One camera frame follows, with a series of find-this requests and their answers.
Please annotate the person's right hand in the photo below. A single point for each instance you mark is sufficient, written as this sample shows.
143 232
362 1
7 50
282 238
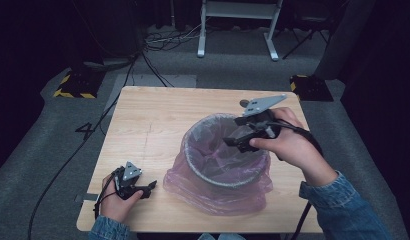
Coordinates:
296 150

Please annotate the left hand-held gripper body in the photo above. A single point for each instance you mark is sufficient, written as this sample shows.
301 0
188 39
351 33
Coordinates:
126 185

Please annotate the grey curtain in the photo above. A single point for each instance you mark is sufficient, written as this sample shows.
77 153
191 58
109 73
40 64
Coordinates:
343 40

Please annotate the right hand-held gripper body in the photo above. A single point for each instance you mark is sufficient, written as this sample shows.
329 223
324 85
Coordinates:
264 125

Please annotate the person's legs in jeans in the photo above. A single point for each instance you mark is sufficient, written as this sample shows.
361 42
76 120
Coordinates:
223 237

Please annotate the grey metal table bracket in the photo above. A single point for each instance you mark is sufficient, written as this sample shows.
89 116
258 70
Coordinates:
83 198

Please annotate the white metal table frame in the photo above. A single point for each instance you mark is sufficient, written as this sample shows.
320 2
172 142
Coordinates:
238 10

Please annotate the pink plastic garbage bag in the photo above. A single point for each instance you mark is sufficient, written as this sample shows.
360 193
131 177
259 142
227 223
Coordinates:
193 193

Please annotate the black tripod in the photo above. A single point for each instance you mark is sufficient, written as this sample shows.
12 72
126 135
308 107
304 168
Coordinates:
306 38

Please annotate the black yellow striped stand base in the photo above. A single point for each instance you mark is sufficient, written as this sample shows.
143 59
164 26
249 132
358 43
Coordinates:
78 86
311 89

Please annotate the person's left hand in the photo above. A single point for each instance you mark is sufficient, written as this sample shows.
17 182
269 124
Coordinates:
114 206

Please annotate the green ribbed trash bin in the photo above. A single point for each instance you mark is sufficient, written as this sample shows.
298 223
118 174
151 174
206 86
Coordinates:
209 166

